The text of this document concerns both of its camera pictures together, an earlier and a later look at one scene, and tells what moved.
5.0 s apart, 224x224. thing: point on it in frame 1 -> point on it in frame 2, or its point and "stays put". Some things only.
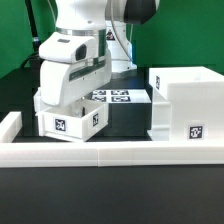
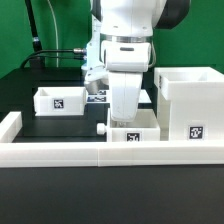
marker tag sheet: [116, 96] stays put
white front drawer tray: [76, 120] -> [145, 128]
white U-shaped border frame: [100, 154] stays put
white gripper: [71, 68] -> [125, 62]
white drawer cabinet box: [188, 104] stays put
